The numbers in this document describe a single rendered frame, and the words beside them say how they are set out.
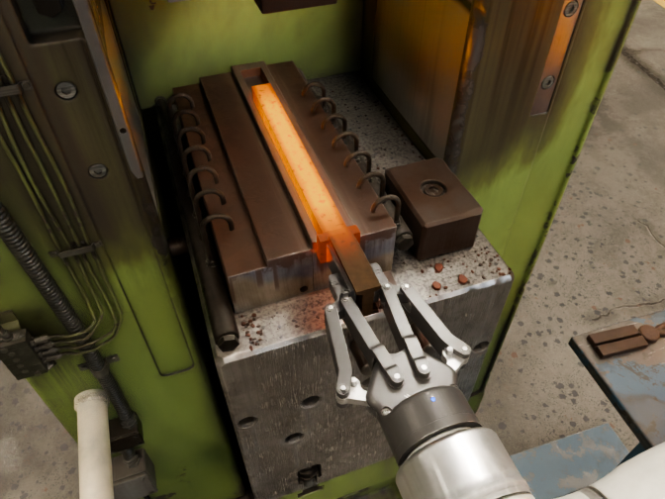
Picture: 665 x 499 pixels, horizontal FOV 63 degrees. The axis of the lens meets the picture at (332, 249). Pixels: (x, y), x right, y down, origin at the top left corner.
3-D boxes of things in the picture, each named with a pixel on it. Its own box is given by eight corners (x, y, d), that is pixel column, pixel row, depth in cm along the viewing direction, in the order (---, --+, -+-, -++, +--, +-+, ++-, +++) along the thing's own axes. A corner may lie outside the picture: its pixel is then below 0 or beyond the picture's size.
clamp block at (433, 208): (476, 247, 71) (487, 210, 66) (418, 263, 69) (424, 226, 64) (434, 190, 78) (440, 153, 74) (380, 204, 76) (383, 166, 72)
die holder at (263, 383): (457, 434, 100) (518, 275, 67) (256, 507, 91) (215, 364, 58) (349, 233, 136) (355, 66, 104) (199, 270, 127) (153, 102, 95)
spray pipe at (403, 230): (415, 249, 67) (418, 233, 65) (394, 255, 66) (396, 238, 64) (325, 107, 89) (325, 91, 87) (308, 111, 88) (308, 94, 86)
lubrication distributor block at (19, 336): (70, 380, 78) (33, 325, 68) (25, 393, 76) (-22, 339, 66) (70, 360, 80) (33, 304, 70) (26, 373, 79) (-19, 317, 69)
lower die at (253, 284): (391, 270, 68) (397, 221, 62) (235, 313, 63) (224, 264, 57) (295, 101, 95) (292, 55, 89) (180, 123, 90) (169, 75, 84)
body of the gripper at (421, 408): (390, 485, 45) (350, 391, 51) (479, 452, 47) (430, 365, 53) (398, 448, 40) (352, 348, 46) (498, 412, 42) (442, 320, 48)
